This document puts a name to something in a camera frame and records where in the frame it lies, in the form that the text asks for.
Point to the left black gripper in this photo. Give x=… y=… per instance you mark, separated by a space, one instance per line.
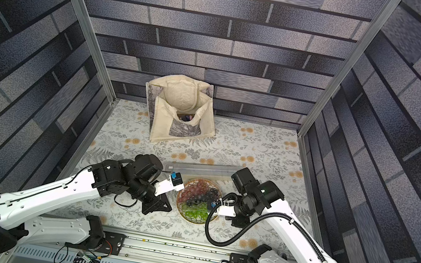
x=159 y=204

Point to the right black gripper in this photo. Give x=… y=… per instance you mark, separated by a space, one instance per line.
x=221 y=203

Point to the cream plastic wrap dispenser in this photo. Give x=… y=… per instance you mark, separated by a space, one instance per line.
x=197 y=170

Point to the clear plastic wrap sheet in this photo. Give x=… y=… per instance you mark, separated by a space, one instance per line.
x=225 y=187

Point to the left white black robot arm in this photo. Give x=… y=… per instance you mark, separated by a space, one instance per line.
x=23 y=213

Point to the patterned plate with orange rim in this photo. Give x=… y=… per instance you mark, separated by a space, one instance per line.
x=211 y=185

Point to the red grape bunch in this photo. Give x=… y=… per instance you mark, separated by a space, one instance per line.
x=194 y=187

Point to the black grape bunch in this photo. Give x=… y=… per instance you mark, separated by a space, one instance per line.
x=203 y=200

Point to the green grape bunch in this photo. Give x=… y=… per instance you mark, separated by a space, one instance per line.
x=197 y=214

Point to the dark snack packet in bag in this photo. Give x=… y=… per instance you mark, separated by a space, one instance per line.
x=185 y=117

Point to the cream canvas tote bag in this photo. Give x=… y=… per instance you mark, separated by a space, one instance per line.
x=180 y=107

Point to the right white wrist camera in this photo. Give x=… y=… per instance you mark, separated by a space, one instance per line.
x=223 y=209

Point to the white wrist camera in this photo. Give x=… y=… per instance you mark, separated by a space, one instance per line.
x=173 y=183
x=223 y=209

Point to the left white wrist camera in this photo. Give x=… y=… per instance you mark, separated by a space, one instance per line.
x=173 y=183

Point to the aluminium mounting rail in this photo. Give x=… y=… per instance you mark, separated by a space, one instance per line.
x=172 y=251

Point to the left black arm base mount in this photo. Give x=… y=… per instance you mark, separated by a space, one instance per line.
x=107 y=243

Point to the left circuit board with wires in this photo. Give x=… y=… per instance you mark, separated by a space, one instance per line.
x=86 y=259

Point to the right aluminium frame post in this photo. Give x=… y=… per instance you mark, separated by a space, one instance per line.
x=370 y=33

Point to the aluminium frame post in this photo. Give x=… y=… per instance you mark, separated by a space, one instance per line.
x=83 y=17
x=370 y=33

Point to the left aluminium frame post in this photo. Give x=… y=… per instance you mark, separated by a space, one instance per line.
x=83 y=17

